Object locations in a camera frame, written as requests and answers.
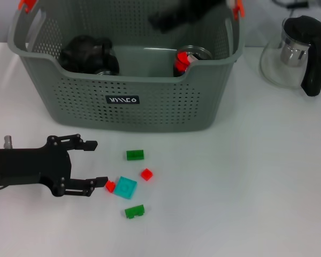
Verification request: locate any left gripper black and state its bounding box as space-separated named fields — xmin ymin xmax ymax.
xmin=0 ymin=133 xmax=110 ymax=199

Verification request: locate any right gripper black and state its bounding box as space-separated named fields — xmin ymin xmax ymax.
xmin=148 ymin=0 xmax=228 ymax=35

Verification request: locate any teal square toy plate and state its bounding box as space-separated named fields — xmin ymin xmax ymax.
xmin=114 ymin=176 xmax=138 ymax=200

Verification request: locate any green toy brick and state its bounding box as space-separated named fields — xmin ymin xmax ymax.
xmin=126 ymin=149 xmax=145 ymax=161
xmin=124 ymin=204 xmax=146 ymax=220

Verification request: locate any bright red toy brick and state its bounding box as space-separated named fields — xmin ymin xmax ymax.
xmin=175 ymin=52 xmax=190 ymax=72

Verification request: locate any grey-green perforated storage bin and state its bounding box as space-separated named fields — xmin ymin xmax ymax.
xmin=6 ymin=0 xmax=246 ymax=133

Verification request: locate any small red square brick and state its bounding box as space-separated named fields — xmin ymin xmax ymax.
xmin=140 ymin=168 xmax=154 ymax=182

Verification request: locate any black clay teapot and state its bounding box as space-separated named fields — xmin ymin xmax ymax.
xmin=59 ymin=34 xmax=100 ymax=73

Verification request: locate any glass coffee pot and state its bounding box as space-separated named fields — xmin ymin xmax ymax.
xmin=259 ymin=15 xmax=321 ymax=97

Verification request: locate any orange bin handle clip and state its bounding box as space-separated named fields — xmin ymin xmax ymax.
xmin=18 ymin=0 xmax=38 ymax=13
xmin=231 ymin=0 xmax=244 ymax=21

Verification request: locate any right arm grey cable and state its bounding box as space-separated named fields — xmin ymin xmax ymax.
xmin=272 ymin=0 xmax=311 ymax=9

